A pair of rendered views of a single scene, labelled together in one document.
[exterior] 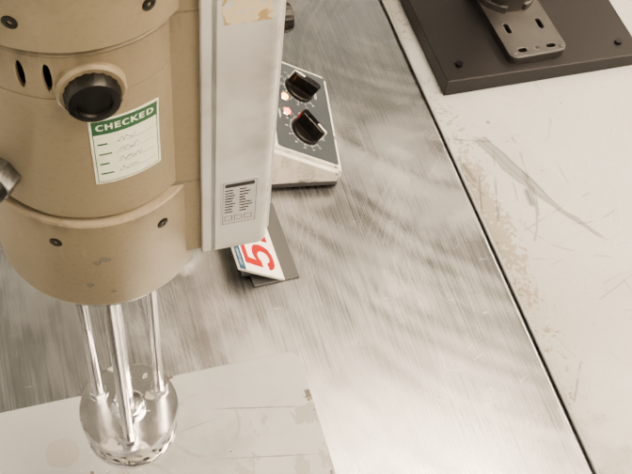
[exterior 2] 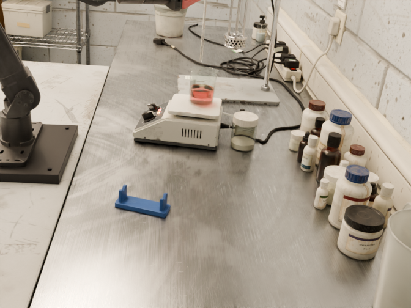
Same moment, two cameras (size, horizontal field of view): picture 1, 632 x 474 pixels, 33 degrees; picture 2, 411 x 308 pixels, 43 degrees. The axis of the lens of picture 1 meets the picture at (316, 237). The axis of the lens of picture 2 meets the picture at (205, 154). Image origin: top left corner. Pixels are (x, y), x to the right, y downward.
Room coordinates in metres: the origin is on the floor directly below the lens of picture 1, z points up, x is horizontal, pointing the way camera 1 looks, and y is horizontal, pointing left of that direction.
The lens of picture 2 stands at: (1.78, 0.50, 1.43)
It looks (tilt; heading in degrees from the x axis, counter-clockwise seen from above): 27 degrees down; 197
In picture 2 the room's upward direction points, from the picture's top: 5 degrees clockwise
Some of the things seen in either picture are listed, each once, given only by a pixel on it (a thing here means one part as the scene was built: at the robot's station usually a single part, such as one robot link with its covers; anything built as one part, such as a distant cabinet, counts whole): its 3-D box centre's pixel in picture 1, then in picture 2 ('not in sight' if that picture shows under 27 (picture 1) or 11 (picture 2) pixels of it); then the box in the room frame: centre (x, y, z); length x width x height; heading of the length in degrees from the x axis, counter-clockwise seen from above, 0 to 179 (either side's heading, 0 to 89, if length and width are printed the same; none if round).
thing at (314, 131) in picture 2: not in sight; (317, 135); (0.61, 0.42, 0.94); 0.04 x 0.04 x 0.09
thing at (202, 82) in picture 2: not in sight; (203, 87); (0.67, 0.14, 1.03); 0.07 x 0.06 x 0.08; 110
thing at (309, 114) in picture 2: not in sight; (313, 123); (0.56, 0.40, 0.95); 0.06 x 0.06 x 0.11
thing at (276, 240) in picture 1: (256, 234); not in sight; (0.57, 0.06, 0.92); 0.09 x 0.06 x 0.04; 25
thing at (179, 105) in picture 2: not in sight; (195, 106); (0.68, 0.13, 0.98); 0.12 x 0.12 x 0.01; 14
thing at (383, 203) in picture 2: not in sight; (383, 205); (0.87, 0.58, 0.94); 0.03 x 0.03 x 0.09
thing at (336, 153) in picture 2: not in sight; (330, 157); (0.74, 0.46, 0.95); 0.04 x 0.04 x 0.11
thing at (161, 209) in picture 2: not in sight; (142, 200); (1.02, 0.16, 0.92); 0.10 x 0.03 x 0.04; 95
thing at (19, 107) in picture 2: not in sight; (18, 98); (0.94, -0.17, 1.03); 0.09 x 0.06 x 0.06; 42
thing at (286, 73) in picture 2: not in sight; (281, 58); (-0.07, 0.19, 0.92); 0.40 x 0.06 x 0.04; 23
